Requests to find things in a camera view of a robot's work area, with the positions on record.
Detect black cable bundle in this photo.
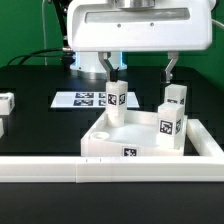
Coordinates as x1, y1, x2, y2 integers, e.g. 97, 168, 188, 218
7, 46, 76, 66

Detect white marker base plate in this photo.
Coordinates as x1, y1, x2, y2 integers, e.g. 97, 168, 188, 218
50, 91, 140, 109

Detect white thin cable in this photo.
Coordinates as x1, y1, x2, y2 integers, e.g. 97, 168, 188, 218
41, 0, 48, 66

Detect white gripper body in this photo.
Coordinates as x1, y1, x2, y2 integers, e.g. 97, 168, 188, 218
67, 0, 213, 52

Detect white L-shaped fence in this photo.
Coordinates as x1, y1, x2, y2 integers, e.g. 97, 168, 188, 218
0, 119, 224, 183

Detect white square tabletop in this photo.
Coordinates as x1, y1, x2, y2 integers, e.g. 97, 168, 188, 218
81, 110, 187, 157

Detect white part at left edge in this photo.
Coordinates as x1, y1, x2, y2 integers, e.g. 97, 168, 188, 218
0, 118, 4, 139

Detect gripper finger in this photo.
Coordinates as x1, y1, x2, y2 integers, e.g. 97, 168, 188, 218
98, 52, 119, 82
161, 51, 179, 83

